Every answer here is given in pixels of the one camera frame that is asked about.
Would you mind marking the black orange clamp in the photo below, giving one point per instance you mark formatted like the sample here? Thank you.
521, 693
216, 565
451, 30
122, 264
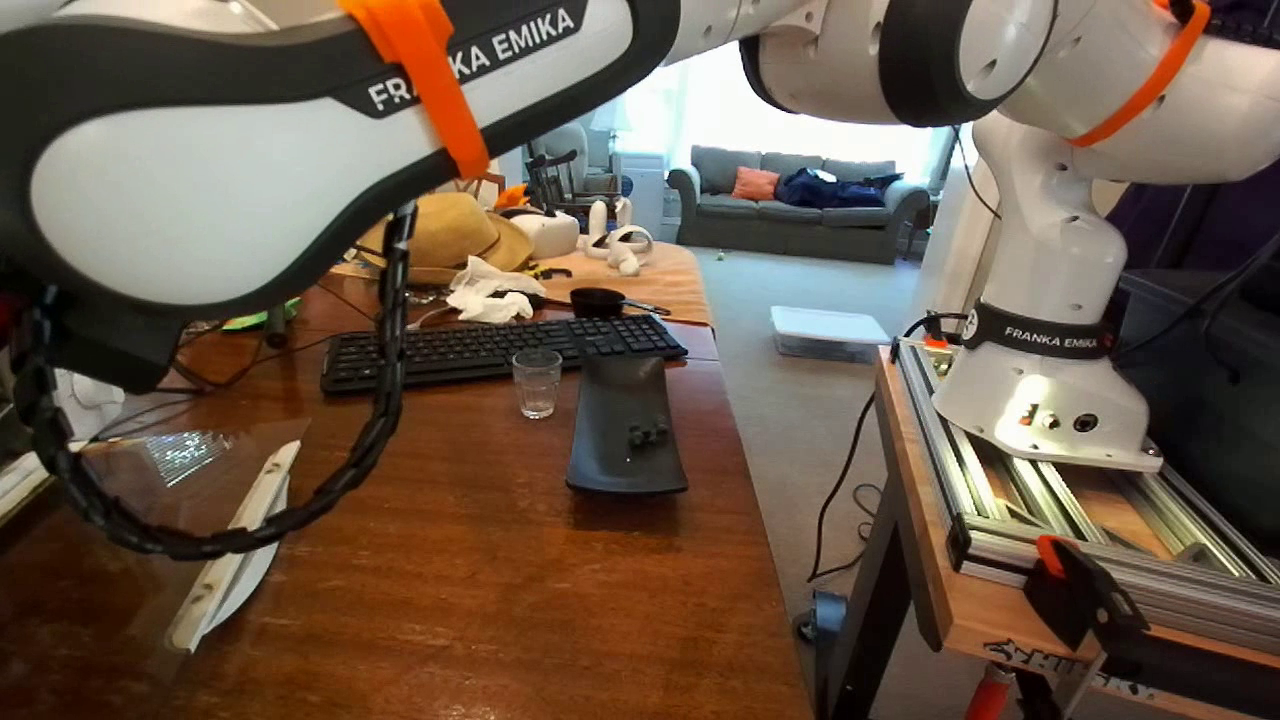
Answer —
1080, 593

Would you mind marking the orange cushion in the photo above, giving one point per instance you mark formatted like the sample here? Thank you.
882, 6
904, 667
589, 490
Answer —
754, 181

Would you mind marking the white toaster oven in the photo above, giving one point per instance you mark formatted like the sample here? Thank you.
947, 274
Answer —
206, 603

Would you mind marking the white flat box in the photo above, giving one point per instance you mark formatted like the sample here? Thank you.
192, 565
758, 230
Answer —
825, 324

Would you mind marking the straw sun hat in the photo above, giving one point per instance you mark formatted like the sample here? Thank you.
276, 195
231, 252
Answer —
446, 241

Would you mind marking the wooden workbench board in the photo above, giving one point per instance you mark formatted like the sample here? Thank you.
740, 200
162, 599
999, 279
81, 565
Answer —
983, 615

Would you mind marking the small black bowl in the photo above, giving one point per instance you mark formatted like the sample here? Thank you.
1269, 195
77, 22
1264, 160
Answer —
596, 302

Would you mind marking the grey sofa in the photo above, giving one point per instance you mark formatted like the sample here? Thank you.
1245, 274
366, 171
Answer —
813, 226

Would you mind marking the green flat object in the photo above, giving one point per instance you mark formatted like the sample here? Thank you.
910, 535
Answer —
254, 319

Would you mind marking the white VR controller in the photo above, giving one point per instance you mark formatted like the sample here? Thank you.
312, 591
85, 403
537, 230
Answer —
624, 241

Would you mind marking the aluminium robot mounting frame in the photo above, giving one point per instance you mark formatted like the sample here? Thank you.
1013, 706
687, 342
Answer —
1055, 501

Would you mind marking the white VR headset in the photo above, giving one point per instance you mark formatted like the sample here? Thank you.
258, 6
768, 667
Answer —
544, 232

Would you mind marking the blue blanket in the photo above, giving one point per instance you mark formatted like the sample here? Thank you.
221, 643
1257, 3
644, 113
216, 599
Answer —
833, 190

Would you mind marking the white crumpled cloth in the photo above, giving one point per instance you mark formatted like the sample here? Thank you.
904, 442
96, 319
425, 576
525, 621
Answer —
491, 296

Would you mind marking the small clear glass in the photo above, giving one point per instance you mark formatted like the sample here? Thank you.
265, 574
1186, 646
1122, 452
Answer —
537, 384

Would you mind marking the black computer keyboard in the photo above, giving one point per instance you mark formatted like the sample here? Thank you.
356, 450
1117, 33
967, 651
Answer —
495, 354

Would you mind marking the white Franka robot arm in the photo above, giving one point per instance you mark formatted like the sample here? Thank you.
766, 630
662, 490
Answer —
265, 172

